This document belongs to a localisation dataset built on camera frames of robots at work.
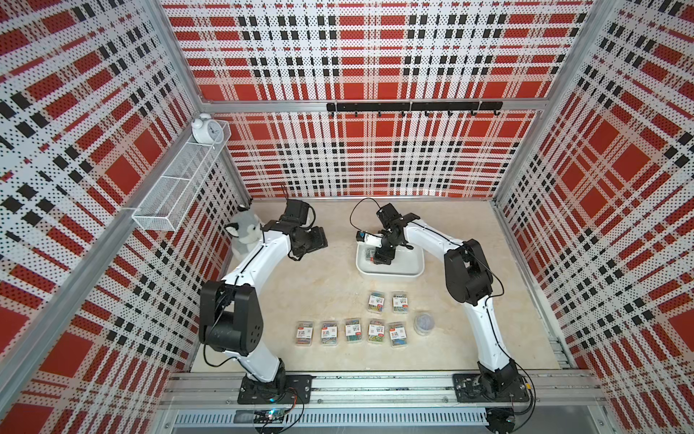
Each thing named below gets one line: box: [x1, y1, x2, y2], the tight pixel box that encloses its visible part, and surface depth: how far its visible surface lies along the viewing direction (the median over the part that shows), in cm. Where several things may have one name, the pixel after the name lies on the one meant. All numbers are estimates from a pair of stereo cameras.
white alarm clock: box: [190, 113, 225, 145], surface depth 82 cm
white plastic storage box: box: [355, 244, 426, 279], surface depth 97 cm
